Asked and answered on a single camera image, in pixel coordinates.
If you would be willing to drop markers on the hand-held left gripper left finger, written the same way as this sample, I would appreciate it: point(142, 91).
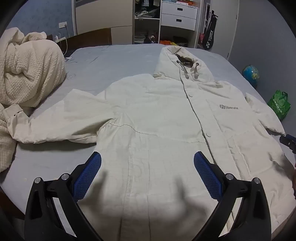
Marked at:
point(89, 172)

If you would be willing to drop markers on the cream waffle blanket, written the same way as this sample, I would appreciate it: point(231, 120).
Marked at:
point(30, 69)

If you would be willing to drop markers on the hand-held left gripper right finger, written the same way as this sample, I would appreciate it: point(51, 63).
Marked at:
point(207, 172)

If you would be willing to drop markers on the black racket bag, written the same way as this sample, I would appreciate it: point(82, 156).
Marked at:
point(209, 40)

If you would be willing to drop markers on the brown wooden headboard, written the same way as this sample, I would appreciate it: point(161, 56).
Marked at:
point(92, 39)

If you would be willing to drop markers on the cream wardrobe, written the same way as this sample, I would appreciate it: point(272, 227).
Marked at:
point(104, 16)

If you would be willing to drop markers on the orange items on floor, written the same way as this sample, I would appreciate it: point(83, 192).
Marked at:
point(165, 42)

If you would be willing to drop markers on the green shopping bag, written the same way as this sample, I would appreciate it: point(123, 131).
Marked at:
point(279, 105)

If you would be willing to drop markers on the white drawer unit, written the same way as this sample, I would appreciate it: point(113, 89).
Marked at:
point(179, 16)

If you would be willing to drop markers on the open shelf unit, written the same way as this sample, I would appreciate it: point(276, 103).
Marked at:
point(146, 25)

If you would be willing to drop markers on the white wall socket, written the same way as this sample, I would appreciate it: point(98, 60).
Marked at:
point(63, 25)

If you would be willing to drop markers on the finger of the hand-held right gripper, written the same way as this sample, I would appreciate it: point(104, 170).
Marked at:
point(288, 141)

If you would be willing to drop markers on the cream hooded jacket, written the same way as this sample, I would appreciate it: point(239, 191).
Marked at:
point(161, 115)

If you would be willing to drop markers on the white door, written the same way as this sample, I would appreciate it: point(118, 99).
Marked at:
point(227, 27)

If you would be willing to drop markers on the blue globe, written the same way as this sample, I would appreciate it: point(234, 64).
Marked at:
point(251, 74)

